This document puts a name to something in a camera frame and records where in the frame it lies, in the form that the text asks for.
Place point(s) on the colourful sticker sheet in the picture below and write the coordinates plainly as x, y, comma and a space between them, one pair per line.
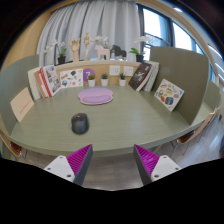
169, 94

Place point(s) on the window with dark frame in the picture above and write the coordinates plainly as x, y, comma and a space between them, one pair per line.
156, 28

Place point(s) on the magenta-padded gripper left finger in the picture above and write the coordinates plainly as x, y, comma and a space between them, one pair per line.
61, 166

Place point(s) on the round purple number sign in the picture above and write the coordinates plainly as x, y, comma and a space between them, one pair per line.
89, 74

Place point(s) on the white sticker sheet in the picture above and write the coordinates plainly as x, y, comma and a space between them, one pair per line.
71, 78

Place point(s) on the small potted succulent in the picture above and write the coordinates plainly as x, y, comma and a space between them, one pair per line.
104, 82
122, 82
91, 83

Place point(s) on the beige card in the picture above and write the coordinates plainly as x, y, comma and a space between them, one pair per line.
22, 104

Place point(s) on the purple mouse pad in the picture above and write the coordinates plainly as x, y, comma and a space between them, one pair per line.
95, 95

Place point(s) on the white wall socket plate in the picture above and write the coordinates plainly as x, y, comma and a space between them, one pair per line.
128, 71
114, 70

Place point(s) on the grey-green divider panel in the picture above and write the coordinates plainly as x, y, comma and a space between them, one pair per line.
15, 76
180, 70

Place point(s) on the pink horse figure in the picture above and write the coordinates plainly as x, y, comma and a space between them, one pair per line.
102, 52

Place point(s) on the black cover book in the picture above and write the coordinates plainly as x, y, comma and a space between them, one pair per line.
140, 76

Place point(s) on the white orchid flowers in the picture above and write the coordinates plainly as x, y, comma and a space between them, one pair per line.
101, 39

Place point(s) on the wooden chair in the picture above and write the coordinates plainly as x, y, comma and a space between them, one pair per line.
200, 128
15, 148

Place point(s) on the white orchid in black pot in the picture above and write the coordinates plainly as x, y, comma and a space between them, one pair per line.
61, 59
139, 58

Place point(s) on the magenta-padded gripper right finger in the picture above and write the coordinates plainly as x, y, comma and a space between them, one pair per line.
163, 166

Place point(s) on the grey curtain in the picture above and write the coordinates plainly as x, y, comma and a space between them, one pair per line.
110, 20

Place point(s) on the red-spined photo magazine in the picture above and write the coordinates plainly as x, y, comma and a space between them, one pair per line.
50, 80

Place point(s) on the wooden desk back shelf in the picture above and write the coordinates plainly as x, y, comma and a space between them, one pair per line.
101, 69

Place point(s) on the wooden hand model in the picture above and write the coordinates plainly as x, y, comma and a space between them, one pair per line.
75, 48

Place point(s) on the black computer mouse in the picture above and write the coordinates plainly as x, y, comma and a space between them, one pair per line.
80, 124

